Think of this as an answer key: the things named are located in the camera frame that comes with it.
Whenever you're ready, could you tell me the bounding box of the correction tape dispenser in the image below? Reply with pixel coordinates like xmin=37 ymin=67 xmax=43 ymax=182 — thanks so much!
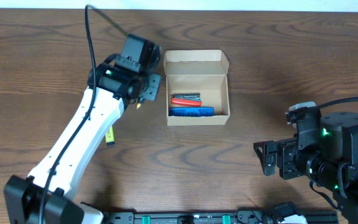
xmin=136 ymin=97 xmax=144 ymax=110

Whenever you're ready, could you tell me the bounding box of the cardboard box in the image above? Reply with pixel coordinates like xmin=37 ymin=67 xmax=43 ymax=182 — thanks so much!
xmin=163 ymin=50 xmax=231 ymax=126

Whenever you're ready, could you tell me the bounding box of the blue plastic whiteboard eraser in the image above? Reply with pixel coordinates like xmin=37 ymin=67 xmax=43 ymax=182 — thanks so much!
xmin=168 ymin=107 xmax=214 ymax=117

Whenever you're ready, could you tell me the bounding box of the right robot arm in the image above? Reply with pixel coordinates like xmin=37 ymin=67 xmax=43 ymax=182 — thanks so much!
xmin=254 ymin=108 xmax=358 ymax=223

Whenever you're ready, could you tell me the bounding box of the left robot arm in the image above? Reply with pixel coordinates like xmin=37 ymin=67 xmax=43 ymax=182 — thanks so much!
xmin=4 ymin=34 xmax=161 ymax=224

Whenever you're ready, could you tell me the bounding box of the yellow highlighter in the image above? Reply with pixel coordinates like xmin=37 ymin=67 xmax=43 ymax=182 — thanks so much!
xmin=105 ymin=126 xmax=115 ymax=146

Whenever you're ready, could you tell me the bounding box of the right black cable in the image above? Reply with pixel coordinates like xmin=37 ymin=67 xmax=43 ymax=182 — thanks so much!
xmin=317 ymin=96 xmax=358 ymax=110

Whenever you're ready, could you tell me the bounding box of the black cable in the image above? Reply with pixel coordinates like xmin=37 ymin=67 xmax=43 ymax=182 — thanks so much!
xmin=38 ymin=4 xmax=130 ymax=224
xmin=317 ymin=96 xmax=358 ymax=110

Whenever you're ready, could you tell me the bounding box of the left black cable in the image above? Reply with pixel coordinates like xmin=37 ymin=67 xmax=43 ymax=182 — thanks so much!
xmin=38 ymin=4 xmax=130 ymax=224

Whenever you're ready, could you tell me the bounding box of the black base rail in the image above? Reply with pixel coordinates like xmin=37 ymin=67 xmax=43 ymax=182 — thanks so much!
xmin=102 ymin=210 xmax=339 ymax=224

